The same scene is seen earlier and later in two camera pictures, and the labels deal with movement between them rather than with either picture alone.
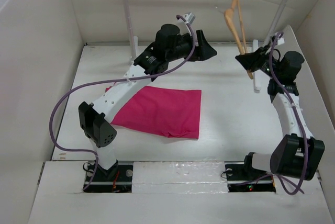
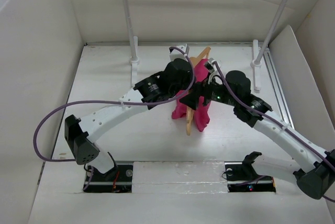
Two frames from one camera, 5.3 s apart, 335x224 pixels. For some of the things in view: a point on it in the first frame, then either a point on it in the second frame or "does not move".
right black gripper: x=252 y=60 -> x=200 y=89
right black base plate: x=242 y=178 does not move
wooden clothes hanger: x=231 y=18 -> x=203 y=54
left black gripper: x=205 y=51 -> x=190 y=76
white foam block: x=179 y=177 does not move
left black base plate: x=118 y=179 does not move
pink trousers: x=170 y=112 -> x=202 y=117
